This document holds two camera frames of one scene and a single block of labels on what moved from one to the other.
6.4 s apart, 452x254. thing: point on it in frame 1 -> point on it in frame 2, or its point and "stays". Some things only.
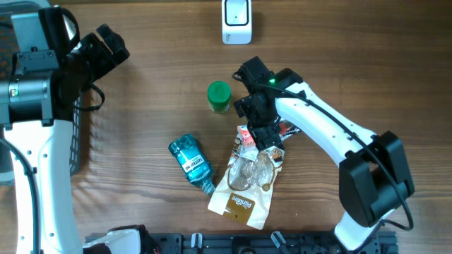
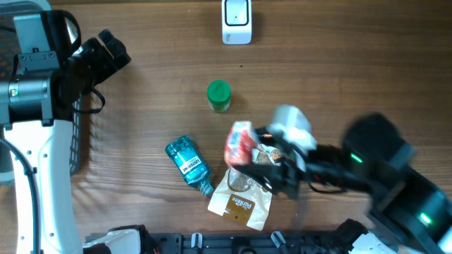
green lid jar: x=219 y=93 stays
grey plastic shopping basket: x=8 y=8 stays
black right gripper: x=260 y=133 -> x=272 y=177
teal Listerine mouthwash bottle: x=194 y=164 stays
